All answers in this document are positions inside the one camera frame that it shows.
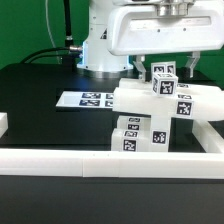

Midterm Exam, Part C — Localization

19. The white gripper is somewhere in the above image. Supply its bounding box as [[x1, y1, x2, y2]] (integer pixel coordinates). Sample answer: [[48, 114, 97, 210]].
[[107, 3, 224, 81]]

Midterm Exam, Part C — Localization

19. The white chair back frame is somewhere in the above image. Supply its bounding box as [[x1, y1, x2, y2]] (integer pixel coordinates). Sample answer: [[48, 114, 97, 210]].
[[113, 78, 224, 121]]

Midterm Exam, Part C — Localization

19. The white chair seat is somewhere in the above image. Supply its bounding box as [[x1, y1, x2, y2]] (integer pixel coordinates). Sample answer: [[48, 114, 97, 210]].
[[149, 115, 171, 152]]

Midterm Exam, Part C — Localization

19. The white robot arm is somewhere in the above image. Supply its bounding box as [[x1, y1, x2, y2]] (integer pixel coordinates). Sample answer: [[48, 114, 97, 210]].
[[78, 0, 224, 79]]

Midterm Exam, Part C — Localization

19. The white sheet with markers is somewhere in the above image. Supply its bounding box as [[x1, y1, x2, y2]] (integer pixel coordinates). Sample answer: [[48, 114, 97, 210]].
[[56, 91, 113, 109]]

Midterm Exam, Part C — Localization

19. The white U-shaped obstacle fence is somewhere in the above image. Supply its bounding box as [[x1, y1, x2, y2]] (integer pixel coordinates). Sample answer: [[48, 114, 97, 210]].
[[0, 121, 224, 179]]

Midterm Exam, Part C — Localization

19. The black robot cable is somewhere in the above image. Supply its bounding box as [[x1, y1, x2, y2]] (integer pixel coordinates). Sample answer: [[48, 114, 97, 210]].
[[20, 0, 84, 64]]

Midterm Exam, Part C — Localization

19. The thin white cable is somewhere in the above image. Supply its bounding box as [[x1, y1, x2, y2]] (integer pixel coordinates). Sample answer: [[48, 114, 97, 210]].
[[45, 0, 63, 64]]

